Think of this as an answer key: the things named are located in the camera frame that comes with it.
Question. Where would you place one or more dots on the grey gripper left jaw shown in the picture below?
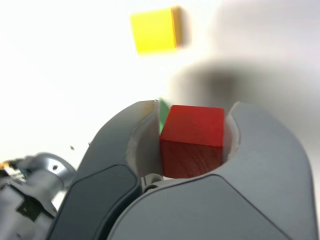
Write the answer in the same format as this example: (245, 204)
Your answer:
(105, 187)

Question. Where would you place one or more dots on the red cube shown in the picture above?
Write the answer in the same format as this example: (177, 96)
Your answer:
(192, 140)

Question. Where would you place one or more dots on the green cube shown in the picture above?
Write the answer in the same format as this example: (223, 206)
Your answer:
(163, 115)

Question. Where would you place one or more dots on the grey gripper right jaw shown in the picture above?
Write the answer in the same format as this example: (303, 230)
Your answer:
(237, 200)

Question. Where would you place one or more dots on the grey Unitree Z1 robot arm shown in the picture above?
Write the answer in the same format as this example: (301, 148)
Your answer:
(40, 180)

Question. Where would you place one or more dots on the yellow cube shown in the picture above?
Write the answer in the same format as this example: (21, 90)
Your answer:
(155, 30)

